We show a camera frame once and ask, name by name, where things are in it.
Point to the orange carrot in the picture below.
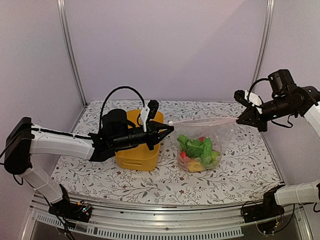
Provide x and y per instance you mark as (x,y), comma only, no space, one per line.
(192,147)

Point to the right aluminium frame post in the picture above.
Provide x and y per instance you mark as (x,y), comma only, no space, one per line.
(270,5)

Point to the green cucumber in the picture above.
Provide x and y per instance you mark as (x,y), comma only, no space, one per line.
(206,154)

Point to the left aluminium frame post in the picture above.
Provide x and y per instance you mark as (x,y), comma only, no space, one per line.
(61,6)

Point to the front aluminium rail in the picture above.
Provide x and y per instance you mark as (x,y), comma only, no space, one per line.
(120,220)

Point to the yellow lemon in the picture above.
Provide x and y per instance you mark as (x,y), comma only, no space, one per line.
(195,166)

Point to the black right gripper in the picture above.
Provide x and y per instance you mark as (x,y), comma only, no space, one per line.
(252,113)

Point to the aluminium frame post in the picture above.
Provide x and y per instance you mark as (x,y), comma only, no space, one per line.
(270,5)
(61,6)

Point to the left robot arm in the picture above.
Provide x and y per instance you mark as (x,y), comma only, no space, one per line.
(27,140)

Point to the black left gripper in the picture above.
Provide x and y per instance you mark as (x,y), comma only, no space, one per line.
(153,134)

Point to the green apple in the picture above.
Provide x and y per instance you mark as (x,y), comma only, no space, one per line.
(214,155)

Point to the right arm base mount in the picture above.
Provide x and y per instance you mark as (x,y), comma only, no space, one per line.
(253,212)

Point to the yellow plastic basket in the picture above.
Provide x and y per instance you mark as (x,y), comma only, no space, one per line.
(139,158)

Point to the clear zip top bag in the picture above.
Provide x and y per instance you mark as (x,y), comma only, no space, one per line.
(219,129)

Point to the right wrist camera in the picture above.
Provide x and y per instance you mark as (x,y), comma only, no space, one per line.
(246,98)

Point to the floral table mat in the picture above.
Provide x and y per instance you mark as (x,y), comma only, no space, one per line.
(245,173)

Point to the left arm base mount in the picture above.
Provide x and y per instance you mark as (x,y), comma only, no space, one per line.
(80,211)

